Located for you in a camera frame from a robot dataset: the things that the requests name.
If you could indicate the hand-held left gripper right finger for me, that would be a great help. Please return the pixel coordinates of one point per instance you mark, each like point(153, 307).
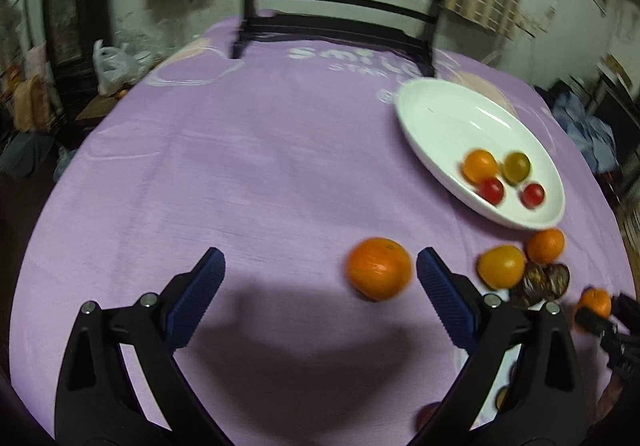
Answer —
point(445, 298)

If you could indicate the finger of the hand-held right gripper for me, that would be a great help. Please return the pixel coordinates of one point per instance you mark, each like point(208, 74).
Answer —
point(592, 321)

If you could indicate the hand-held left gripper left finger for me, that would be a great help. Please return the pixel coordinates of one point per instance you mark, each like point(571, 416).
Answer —
point(192, 298)

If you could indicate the dark wrinkled passion fruit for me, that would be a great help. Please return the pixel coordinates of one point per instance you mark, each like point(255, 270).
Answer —
point(531, 285)
point(558, 278)

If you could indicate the yellow-orange tangerine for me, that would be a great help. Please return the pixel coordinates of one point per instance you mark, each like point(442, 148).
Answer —
point(501, 267)

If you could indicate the large orange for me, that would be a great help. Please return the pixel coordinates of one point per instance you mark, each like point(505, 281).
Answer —
point(379, 268)

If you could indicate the reddish round fruit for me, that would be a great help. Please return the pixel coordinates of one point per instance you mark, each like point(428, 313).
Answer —
point(428, 418)

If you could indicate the white oval plate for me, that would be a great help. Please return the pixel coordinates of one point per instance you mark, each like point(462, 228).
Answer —
point(440, 125)

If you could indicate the red cherry tomato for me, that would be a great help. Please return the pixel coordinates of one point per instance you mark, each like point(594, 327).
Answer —
point(533, 195)
point(491, 190)

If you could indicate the small green tomato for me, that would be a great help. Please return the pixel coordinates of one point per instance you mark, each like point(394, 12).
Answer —
point(516, 167)

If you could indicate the purple printed blanket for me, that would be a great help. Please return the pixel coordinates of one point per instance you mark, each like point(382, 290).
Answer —
point(250, 150)

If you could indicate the blue crumpled cloth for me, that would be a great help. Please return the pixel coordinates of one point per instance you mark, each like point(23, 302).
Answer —
point(587, 130)

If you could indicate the small wooden side table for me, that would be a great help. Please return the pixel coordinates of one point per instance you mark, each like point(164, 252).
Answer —
point(100, 108)

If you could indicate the dark grey bag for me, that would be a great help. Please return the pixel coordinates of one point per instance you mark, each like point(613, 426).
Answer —
point(27, 153)

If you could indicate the white plastic bag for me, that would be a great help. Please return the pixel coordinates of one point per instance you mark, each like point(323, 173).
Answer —
point(117, 68)

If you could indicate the dark wooden framed cabinet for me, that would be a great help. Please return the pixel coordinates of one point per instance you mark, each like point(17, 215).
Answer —
point(67, 0)

